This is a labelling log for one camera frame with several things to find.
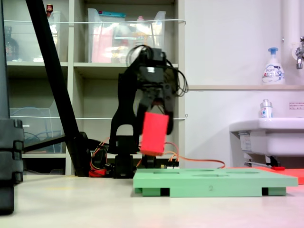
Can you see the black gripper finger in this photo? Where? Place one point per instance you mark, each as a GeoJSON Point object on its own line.
{"type": "Point", "coordinates": [145, 102]}
{"type": "Point", "coordinates": [169, 104]}

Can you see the red square block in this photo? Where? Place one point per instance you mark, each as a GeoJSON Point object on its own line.
{"type": "Point", "coordinates": [154, 133]}

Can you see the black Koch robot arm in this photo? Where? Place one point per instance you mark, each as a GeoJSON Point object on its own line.
{"type": "Point", "coordinates": [123, 107]}

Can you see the large clear storage bin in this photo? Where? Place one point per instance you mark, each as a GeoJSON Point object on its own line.
{"type": "Point", "coordinates": [123, 40]}

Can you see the circuit board with connectors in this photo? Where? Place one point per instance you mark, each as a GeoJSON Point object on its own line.
{"type": "Point", "coordinates": [172, 166]}

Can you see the pale shelf unit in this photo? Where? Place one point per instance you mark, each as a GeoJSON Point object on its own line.
{"type": "Point", "coordinates": [71, 95]}

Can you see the green shape sorter board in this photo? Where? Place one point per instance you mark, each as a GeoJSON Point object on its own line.
{"type": "Point", "coordinates": [190, 185]}

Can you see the small silver-capped bottle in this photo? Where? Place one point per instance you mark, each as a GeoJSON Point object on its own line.
{"type": "Point", "coordinates": [266, 110]}

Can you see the black tripod leg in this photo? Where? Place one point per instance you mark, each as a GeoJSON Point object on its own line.
{"type": "Point", "coordinates": [52, 71]}
{"type": "Point", "coordinates": [3, 59]}

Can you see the white ceramic sink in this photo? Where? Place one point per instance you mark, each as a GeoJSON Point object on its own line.
{"type": "Point", "coordinates": [273, 135]}

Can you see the white pump soap bottle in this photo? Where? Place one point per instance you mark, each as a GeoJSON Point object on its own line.
{"type": "Point", "coordinates": [273, 71]}

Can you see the thin black tripod brace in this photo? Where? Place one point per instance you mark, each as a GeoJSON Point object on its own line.
{"type": "Point", "coordinates": [42, 143]}

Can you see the small red-capped bottle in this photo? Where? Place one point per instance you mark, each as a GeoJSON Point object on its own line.
{"type": "Point", "coordinates": [49, 10]}

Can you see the metal water faucet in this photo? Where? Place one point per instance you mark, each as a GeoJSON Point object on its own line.
{"type": "Point", "coordinates": [299, 57]}

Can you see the dark glass bottle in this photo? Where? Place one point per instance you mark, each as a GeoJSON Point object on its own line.
{"type": "Point", "coordinates": [11, 47]}

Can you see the notched black stack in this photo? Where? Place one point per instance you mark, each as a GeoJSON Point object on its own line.
{"type": "Point", "coordinates": [9, 154]}

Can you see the red printed base mount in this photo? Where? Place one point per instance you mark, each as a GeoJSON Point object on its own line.
{"type": "Point", "coordinates": [97, 173]}

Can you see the pink wall label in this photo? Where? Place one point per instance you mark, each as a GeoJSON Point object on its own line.
{"type": "Point", "coordinates": [296, 105]}

